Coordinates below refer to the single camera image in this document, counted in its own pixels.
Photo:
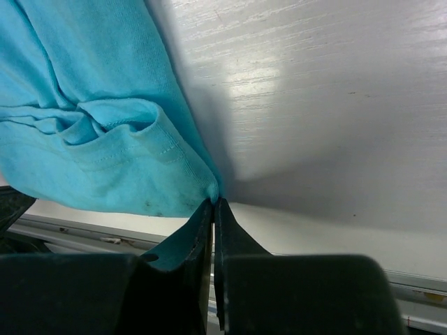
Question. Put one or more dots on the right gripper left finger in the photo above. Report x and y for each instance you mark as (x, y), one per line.
(163, 291)

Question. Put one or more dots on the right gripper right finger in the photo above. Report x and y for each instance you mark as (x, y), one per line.
(261, 293)

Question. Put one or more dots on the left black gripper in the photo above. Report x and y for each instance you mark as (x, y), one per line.
(12, 205)

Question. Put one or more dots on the turquoise t shirt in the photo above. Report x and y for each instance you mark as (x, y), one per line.
(92, 115)

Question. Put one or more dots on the aluminium mounting rail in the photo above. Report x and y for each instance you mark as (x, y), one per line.
(421, 299)

